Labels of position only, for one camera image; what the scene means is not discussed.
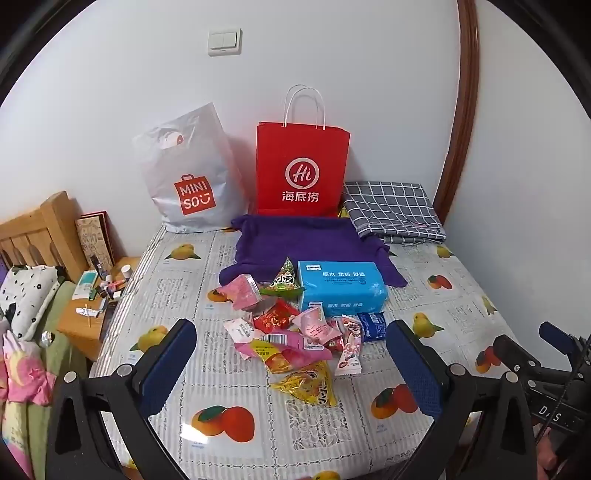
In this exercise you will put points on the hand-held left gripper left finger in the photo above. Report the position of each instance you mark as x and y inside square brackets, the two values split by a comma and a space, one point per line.
[166, 364]

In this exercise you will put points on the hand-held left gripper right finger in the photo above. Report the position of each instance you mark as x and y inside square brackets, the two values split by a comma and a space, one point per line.
[415, 369]

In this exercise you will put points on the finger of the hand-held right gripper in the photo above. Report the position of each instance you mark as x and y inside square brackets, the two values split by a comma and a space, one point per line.
[508, 348]
[556, 334]

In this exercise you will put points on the small blue snack packet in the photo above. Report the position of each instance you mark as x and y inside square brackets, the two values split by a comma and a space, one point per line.
[373, 326]

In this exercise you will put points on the small pink snack packet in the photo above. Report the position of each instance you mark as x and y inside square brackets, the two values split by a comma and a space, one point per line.
[318, 327]

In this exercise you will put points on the yellow triangular snack packet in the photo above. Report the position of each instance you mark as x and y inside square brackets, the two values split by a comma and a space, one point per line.
[307, 383]

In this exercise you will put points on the red snack packet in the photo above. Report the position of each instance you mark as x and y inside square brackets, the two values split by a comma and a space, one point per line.
[277, 316]

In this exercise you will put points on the large pink yellow snack packet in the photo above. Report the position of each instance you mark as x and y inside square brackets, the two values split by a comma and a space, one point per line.
[295, 344]

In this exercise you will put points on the green triangular snack packet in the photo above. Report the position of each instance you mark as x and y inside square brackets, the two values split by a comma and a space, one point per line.
[286, 279]

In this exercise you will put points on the person's right hand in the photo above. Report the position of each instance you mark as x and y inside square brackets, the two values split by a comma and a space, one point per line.
[549, 454]

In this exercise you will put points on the white pink stick packet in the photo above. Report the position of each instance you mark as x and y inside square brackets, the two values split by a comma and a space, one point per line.
[348, 357]

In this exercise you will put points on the wooden nightstand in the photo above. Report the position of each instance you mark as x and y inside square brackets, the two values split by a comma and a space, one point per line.
[83, 332]

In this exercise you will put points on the white tube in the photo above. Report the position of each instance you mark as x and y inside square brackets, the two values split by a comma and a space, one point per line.
[87, 311]

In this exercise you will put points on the blue tissue pack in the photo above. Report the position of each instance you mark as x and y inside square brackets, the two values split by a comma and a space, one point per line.
[341, 286]

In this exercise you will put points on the teal box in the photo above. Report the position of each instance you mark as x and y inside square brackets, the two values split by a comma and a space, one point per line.
[86, 285]

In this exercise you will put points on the fruit-printed table cover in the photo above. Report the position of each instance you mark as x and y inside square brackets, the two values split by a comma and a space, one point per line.
[258, 434]

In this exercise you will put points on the green blanket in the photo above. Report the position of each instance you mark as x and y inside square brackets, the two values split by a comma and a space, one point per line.
[60, 314]

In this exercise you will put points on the pink printed cloth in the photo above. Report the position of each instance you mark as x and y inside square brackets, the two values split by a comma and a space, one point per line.
[27, 374]

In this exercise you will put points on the white pillow with black flowers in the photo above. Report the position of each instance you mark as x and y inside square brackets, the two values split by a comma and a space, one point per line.
[27, 295]

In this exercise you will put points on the grey checked folded cloth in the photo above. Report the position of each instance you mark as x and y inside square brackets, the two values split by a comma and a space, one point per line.
[392, 207]

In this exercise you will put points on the purple cloth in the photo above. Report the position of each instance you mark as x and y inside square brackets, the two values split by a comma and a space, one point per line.
[295, 240]

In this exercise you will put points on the wooden headboard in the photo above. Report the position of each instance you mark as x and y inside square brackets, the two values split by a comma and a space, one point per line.
[51, 221]

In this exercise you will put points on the white plastic shopping bag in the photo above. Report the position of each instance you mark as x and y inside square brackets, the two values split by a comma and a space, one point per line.
[194, 161]

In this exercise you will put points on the red paper bag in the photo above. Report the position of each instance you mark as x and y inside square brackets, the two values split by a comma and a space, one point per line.
[300, 147]

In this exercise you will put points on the brown picture frame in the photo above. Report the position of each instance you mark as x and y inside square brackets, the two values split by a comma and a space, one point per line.
[94, 235]

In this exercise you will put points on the wooden door frame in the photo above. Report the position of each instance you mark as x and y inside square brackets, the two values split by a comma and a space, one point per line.
[466, 92]

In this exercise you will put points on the white light switch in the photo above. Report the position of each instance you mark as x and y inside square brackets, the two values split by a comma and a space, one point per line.
[224, 42]

